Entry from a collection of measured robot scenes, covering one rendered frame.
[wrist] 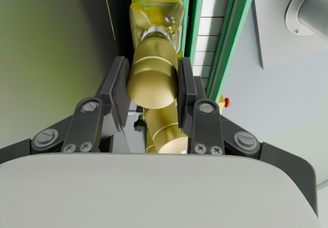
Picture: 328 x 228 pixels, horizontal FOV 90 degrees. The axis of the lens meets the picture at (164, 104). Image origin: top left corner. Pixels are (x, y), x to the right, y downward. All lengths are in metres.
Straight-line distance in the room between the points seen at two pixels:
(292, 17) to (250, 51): 0.18
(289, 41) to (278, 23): 0.10
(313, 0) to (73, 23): 0.67
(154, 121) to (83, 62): 0.18
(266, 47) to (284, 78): 0.26
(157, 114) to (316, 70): 0.97
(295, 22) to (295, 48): 0.12
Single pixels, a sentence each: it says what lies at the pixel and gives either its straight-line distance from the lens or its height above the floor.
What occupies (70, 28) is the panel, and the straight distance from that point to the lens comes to 0.27.
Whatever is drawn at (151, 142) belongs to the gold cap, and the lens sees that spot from 0.20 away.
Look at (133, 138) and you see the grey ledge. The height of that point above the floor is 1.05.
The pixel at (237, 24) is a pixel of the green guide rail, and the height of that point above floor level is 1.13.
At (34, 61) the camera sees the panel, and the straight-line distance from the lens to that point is 0.21.
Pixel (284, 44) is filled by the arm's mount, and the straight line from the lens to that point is 0.83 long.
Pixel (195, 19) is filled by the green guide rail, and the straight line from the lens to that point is 0.30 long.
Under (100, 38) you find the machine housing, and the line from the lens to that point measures 0.45.
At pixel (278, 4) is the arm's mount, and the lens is 0.75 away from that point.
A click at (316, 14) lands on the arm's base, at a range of 0.70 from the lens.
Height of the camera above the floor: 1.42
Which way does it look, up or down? 45 degrees down
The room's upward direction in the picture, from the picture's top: 179 degrees counter-clockwise
